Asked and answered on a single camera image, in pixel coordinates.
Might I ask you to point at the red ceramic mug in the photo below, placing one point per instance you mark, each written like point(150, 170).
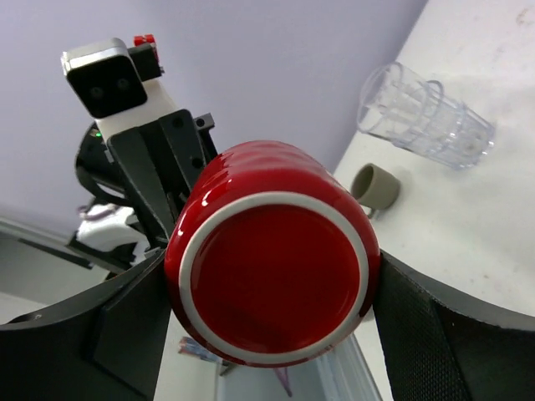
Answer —
point(272, 261)

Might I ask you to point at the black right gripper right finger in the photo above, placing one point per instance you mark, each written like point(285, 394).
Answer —
point(442, 344)

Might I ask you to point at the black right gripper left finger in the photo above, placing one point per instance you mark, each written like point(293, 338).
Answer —
point(105, 343)

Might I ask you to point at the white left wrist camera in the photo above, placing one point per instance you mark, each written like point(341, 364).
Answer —
point(118, 85)

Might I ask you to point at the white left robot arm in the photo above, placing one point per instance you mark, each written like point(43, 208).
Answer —
point(110, 233)

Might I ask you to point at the beige ceramic cup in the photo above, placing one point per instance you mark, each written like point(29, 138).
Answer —
point(375, 189)

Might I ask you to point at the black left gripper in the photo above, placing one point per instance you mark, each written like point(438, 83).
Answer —
point(159, 148)

